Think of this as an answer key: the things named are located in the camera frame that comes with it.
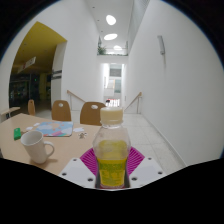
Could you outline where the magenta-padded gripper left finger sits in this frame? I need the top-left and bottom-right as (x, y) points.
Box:
(58, 147), (101, 189)

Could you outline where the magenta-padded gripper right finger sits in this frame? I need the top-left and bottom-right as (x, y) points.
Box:
(125, 146), (166, 189)

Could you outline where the yellow-label clear drink bottle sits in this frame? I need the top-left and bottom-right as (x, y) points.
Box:
(92, 106), (132, 190)

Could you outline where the blue printed mouse pad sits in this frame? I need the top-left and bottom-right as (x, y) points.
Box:
(35, 120), (74, 138)

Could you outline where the white mug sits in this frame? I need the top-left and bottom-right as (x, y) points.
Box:
(20, 130), (56, 165)

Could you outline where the wooden chair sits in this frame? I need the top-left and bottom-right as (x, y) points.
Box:
(27, 99), (36, 116)
(79, 101), (107, 127)
(51, 99), (72, 122)

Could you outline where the small green box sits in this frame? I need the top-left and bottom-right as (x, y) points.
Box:
(13, 127), (22, 141)

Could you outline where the wooden stair handrail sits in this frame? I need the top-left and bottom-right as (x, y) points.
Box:
(123, 91), (143, 114)
(66, 89), (86, 111)

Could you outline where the small wooden side table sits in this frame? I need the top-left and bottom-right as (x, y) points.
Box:
(0, 106), (21, 118)

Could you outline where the dark pillar sign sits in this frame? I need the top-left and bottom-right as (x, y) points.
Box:
(51, 69), (63, 80)

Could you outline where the dark shop display shelf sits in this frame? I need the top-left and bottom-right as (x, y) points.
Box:
(9, 74), (32, 105)

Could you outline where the white hanging sign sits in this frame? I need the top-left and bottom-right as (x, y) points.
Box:
(17, 56), (37, 74)

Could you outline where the green potted plant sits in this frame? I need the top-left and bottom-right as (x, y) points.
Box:
(97, 44), (108, 56)

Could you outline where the round ceiling lights group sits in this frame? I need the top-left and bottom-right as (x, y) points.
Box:
(103, 14), (124, 52)

